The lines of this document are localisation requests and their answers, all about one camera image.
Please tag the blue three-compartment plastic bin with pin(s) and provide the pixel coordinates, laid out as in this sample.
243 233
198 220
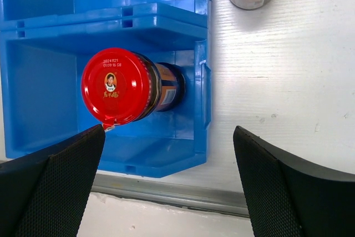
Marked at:
45 45

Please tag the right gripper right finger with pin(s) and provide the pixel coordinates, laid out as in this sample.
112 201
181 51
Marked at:
289 196

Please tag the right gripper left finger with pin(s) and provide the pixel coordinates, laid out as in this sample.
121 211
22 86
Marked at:
45 193

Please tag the red-lid sauce jar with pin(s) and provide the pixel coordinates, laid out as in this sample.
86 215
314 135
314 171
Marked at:
120 86

